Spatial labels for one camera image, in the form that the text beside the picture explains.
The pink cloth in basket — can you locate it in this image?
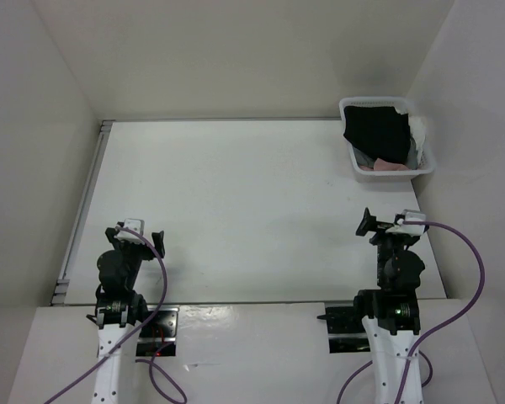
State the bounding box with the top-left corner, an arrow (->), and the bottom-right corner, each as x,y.
359,159 -> 410,172

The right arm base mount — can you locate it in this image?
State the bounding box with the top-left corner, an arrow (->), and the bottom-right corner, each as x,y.
316,303 -> 369,354

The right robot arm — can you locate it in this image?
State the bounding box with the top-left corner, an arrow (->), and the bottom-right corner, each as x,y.
351,209 -> 426,403

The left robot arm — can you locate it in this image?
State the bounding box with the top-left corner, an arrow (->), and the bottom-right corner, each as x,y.
92,219 -> 164,403

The black pleated skirt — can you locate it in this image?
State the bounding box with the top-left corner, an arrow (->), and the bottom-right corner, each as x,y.
343,105 -> 411,164

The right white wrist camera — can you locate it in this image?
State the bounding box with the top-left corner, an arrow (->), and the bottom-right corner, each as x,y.
385,210 -> 427,237

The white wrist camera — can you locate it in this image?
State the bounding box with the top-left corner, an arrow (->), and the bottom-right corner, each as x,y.
385,210 -> 427,237
114,218 -> 145,244

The grey skirt in basket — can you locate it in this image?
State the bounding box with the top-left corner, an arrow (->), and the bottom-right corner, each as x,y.
353,138 -> 419,170

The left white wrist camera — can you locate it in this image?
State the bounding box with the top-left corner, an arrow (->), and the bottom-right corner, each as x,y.
114,218 -> 145,244

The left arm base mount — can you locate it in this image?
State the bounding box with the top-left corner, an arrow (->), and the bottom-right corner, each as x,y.
136,306 -> 179,359

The white cloth in basket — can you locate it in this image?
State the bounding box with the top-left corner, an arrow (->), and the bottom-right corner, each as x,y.
395,107 -> 427,162

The white plastic basket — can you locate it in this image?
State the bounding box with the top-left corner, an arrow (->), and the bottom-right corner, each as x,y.
338,96 -> 437,183

